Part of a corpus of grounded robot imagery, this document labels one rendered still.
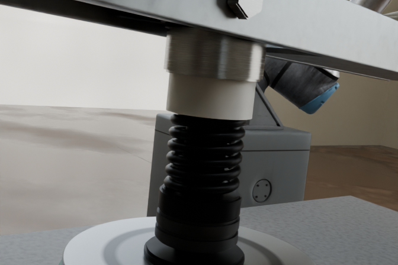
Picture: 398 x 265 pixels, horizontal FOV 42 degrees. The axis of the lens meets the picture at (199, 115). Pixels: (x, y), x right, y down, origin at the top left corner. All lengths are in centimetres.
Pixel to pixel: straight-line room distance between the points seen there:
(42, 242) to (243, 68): 31
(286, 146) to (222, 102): 135
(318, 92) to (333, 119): 607
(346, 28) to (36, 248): 37
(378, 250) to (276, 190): 107
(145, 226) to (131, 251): 7
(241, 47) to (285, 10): 4
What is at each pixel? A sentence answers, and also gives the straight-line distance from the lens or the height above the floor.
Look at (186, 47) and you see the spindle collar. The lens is 39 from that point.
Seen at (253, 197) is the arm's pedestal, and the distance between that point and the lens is 170.
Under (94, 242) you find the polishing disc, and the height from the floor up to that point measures 89.
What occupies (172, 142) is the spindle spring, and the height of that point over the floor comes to 99.
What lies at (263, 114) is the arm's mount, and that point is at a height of 90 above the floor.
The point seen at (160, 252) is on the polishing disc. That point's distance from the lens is 43.
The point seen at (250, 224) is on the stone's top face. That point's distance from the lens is 71.
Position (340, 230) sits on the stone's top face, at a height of 85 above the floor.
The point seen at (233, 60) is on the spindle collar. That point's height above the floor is 106.
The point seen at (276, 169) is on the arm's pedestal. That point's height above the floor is 73.
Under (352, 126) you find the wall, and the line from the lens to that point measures 821.
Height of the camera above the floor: 106
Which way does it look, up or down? 6 degrees down
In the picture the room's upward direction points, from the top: 6 degrees clockwise
